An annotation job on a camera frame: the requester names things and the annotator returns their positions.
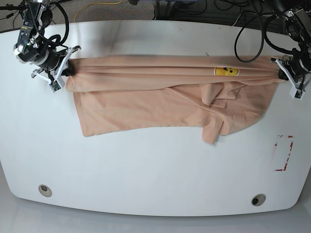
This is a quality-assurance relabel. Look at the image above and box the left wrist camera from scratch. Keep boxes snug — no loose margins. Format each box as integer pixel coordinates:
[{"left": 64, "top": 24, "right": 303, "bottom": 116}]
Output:
[{"left": 290, "top": 86, "right": 306, "bottom": 100}]

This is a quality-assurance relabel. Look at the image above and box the left table grommet hole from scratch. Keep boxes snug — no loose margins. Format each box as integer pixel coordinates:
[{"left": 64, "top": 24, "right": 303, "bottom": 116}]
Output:
[{"left": 38, "top": 185, "right": 52, "bottom": 198}]

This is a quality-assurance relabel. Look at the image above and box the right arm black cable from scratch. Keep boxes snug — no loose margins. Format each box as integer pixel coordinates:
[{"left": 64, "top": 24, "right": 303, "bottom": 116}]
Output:
[{"left": 46, "top": 0, "right": 70, "bottom": 49}]

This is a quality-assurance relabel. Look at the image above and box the red tape rectangle marking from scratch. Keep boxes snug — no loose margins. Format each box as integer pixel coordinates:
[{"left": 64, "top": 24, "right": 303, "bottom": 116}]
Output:
[{"left": 272, "top": 135, "right": 294, "bottom": 171}]

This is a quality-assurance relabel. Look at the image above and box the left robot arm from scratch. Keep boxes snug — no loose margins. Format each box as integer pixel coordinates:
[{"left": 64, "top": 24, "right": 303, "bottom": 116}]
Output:
[{"left": 264, "top": 0, "right": 311, "bottom": 91}]

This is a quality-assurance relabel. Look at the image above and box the table grommet hole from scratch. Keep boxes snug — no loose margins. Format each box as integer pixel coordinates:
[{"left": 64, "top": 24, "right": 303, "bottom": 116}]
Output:
[
  {"left": 38, "top": 185, "right": 52, "bottom": 198},
  {"left": 251, "top": 194, "right": 266, "bottom": 207}
]

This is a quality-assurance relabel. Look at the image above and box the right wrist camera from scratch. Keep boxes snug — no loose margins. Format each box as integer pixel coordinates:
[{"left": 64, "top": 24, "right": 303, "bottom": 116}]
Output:
[{"left": 49, "top": 80, "right": 65, "bottom": 93}]

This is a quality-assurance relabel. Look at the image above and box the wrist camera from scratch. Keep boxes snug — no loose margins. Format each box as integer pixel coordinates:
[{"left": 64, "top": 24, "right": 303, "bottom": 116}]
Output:
[
  {"left": 290, "top": 86, "right": 306, "bottom": 100},
  {"left": 49, "top": 80, "right": 65, "bottom": 93}
]

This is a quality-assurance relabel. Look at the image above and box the right table grommet hole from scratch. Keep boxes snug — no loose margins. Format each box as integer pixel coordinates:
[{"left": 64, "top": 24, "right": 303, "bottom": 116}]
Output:
[{"left": 251, "top": 194, "right": 266, "bottom": 207}]

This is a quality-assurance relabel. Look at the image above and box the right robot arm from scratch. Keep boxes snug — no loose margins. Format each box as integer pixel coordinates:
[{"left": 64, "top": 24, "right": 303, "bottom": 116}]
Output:
[{"left": 13, "top": 0, "right": 81, "bottom": 92}]

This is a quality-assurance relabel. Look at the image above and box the yellow cable on floor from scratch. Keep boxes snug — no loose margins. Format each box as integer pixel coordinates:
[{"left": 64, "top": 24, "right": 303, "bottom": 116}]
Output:
[{"left": 74, "top": 0, "right": 123, "bottom": 23}]

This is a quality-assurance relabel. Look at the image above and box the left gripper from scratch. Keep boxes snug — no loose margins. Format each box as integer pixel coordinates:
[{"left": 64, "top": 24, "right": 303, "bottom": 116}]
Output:
[{"left": 270, "top": 54, "right": 311, "bottom": 90}]

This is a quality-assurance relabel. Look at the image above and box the peach T-shirt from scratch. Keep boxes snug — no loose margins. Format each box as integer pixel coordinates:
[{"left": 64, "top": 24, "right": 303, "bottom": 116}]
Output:
[{"left": 66, "top": 55, "right": 280, "bottom": 144}]

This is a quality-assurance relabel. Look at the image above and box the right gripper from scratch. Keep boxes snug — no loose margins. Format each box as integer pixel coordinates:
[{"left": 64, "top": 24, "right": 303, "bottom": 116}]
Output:
[{"left": 31, "top": 46, "right": 81, "bottom": 85}]

